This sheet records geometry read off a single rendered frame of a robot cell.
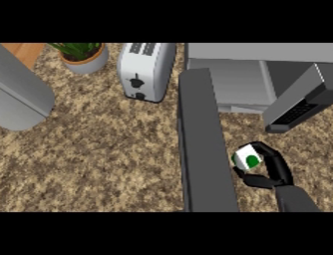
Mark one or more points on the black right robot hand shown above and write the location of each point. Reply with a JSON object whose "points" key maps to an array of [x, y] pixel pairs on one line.
{"points": [[274, 166]]}

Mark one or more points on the white and green milk carton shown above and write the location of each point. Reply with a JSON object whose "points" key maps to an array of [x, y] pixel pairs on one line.
{"points": [[247, 158]]}

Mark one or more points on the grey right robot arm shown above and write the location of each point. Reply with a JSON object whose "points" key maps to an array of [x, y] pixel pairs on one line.
{"points": [[295, 201]]}

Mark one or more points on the dark grey microwave door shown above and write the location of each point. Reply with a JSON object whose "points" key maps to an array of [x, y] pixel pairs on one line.
{"points": [[204, 142]]}

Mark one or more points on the grey microwave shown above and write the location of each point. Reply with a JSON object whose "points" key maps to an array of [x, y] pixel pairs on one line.
{"points": [[272, 79]]}

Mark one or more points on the silver toaster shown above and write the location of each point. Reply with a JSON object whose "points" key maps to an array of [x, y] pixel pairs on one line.
{"points": [[145, 71]]}

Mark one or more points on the potted green plant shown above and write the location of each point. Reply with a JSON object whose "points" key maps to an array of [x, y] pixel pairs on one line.
{"points": [[83, 55]]}

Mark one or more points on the grey rounded appliance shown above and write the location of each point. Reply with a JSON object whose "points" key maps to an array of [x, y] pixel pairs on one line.
{"points": [[8, 88]]}

